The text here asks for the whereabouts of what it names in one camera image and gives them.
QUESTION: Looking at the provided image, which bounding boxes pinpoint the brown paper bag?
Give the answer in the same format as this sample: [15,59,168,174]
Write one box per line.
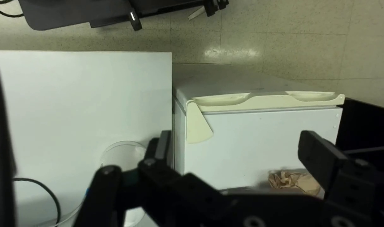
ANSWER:
[266,167,325,198]

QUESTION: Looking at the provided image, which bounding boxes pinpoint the white mini fridge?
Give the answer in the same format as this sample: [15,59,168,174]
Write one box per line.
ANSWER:
[172,83,347,191]

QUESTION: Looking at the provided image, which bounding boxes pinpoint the black shelf unit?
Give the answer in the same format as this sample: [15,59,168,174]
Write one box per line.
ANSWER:
[335,97,384,174]

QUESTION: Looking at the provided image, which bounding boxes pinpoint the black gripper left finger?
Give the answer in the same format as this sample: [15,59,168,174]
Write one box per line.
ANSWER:
[145,128,174,170]

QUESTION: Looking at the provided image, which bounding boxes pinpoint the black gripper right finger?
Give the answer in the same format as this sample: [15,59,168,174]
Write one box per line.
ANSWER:
[297,128,351,201]

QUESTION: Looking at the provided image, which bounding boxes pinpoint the black equipment cart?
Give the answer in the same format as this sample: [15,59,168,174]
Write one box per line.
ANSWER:
[18,0,230,32]

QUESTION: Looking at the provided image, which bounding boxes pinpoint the thin black desk cable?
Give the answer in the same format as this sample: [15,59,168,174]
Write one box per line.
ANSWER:
[11,176,62,225]

